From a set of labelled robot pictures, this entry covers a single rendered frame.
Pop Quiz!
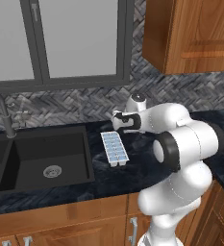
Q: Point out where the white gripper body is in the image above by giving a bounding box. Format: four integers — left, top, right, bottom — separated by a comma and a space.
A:
111, 110, 127, 133

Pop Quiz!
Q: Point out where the wide wooden cupboard door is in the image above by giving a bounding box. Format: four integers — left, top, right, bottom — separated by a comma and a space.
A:
14, 215, 128, 246

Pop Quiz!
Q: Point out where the black kitchen sink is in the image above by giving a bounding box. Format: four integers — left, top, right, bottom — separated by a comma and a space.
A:
0, 125, 96, 194

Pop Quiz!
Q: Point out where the grey framed window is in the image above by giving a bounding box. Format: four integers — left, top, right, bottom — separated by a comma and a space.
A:
0, 0, 136, 93

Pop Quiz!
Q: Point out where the grey sink tap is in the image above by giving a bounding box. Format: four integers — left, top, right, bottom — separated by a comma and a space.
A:
0, 93, 17, 139

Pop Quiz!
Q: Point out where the long wooden drawer front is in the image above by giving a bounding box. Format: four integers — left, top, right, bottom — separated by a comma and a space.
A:
0, 193, 130, 240

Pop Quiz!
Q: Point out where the wooden corner cupboard run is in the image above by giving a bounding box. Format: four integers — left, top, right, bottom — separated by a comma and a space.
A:
175, 180, 224, 246

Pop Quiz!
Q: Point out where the wooden wall cupboard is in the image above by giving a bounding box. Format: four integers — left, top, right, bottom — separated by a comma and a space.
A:
141, 0, 224, 76

